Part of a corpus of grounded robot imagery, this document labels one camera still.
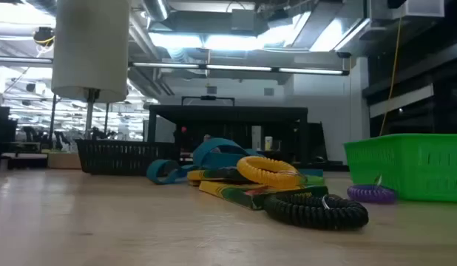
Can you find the Crayola crayon box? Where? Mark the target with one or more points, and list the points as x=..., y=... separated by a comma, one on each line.
x=232, y=194
x=199, y=175

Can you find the yellow coil wristband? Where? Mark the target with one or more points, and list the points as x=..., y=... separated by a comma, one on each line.
x=273, y=181

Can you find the green coil wristband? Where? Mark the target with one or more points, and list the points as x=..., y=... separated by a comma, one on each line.
x=315, y=180

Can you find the black plastic slotted basket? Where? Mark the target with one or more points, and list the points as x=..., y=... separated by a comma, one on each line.
x=121, y=157

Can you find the black coil wristband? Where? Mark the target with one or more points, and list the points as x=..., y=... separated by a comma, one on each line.
x=310, y=218

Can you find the purple coil wristband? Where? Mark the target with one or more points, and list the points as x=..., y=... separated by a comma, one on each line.
x=369, y=196

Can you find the green plastic slotted basket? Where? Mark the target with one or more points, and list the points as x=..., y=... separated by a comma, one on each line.
x=417, y=166

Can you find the black mesh desk riser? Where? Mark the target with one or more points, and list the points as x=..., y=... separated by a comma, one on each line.
x=228, y=114

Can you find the person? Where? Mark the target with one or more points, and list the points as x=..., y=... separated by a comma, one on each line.
x=206, y=137

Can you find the small white bottle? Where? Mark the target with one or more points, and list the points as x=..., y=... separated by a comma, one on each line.
x=268, y=144

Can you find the long ceiling light bar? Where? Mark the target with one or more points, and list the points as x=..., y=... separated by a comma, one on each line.
x=236, y=68

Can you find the white paper towel roll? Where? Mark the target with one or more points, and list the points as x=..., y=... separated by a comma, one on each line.
x=89, y=48

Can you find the square wall vent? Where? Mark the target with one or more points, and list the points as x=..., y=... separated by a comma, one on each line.
x=268, y=92
x=212, y=90

